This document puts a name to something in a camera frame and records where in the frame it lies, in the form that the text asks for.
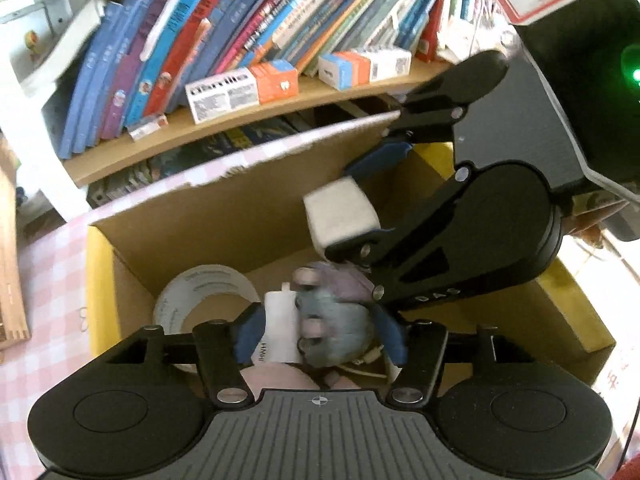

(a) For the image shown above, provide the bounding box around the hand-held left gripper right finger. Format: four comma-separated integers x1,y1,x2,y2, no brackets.
371,305,532,407

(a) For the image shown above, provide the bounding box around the blue grey plush toy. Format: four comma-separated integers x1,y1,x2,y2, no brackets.
291,261,389,367

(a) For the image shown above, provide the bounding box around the cardboard box with yellow flaps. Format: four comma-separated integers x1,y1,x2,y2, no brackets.
85,109,617,397

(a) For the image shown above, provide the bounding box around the small white bottle with cap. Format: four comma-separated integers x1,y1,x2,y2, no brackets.
262,283,304,364

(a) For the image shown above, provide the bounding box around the pink plush toy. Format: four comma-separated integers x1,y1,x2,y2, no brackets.
239,361,362,392

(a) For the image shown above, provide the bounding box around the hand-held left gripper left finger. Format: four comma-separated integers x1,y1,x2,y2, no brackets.
102,304,264,407

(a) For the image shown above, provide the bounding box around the white foam block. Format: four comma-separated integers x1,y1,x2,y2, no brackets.
303,177,382,257

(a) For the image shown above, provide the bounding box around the small red and white box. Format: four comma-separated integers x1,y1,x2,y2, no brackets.
128,113,169,140

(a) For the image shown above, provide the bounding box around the white orange and blue carton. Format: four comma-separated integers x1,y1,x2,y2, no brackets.
318,45,413,92

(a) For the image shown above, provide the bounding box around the wooden chessboard box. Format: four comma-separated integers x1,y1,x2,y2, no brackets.
0,136,32,352

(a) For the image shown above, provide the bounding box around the clear packing tape roll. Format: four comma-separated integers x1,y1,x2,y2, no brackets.
153,263,262,372

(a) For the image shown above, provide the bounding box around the pink checked tablecloth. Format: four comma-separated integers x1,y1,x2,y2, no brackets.
0,111,640,480

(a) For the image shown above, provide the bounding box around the thick red dictionary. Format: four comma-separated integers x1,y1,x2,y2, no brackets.
416,0,483,64

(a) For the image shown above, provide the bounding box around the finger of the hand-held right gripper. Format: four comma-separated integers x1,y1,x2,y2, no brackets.
344,50,522,183
324,164,482,312

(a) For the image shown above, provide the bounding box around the long white and orange carton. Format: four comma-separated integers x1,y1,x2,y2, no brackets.
184,59,300,125

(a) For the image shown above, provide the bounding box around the row of leaning colourful books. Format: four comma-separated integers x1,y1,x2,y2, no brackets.
56,0,447,160

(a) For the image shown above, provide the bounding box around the white metal bookshelf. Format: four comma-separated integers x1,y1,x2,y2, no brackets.
0,0,453,223

